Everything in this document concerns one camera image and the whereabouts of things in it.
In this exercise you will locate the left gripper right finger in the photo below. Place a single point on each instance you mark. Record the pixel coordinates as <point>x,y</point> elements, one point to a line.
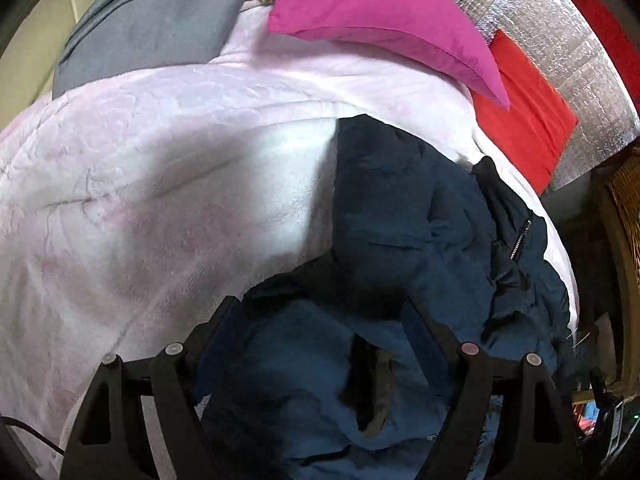
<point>535,436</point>

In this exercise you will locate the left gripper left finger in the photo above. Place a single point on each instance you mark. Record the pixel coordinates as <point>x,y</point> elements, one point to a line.
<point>140,419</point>

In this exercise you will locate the navy blue puffer jacket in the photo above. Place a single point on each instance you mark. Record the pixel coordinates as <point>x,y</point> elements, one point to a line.
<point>322,382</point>

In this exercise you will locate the white pink fleece blanket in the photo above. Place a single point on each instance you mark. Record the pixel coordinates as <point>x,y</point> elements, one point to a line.
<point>129,206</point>

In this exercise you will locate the wicker basket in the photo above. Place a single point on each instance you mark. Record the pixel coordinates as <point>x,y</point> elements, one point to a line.
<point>618,206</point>

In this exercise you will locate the red pillow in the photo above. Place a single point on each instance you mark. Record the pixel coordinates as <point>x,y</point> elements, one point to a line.
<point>534,131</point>

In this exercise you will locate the cream leather sofa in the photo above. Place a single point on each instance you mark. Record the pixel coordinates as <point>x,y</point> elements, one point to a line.
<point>28,63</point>

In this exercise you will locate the red fleece blanket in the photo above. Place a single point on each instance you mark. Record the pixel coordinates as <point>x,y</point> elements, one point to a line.
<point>618,32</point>

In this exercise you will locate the silver foil insulation panel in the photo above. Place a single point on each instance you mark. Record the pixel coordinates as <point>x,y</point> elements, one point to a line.
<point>565,48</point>

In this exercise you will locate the grey garment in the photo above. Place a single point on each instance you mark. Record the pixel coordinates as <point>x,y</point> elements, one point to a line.
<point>114,37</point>

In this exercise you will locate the magenta pillow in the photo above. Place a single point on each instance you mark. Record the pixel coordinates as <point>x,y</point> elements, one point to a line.
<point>434,33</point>

